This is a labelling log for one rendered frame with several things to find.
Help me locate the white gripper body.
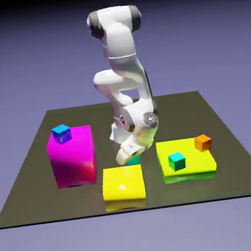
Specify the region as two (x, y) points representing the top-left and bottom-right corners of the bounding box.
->
(113, 133), (156, 166)

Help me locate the small green cube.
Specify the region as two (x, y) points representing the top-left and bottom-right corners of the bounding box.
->
(124, 154), (142, 166)

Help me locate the small cyan cube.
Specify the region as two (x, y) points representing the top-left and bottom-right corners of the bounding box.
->
(167, 150), (187, 172)

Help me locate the small blue cube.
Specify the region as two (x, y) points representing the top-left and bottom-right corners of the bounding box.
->
(50, 123), (73, 145)

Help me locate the small orange cube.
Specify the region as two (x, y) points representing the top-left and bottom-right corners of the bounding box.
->
(194, 133), (213, 153)

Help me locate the large magenta box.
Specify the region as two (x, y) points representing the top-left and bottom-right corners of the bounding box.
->
(44, 124), (100, 190)

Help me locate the large lime yellow box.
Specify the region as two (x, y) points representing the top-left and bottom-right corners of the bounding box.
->
(155, 135), (219, 185)

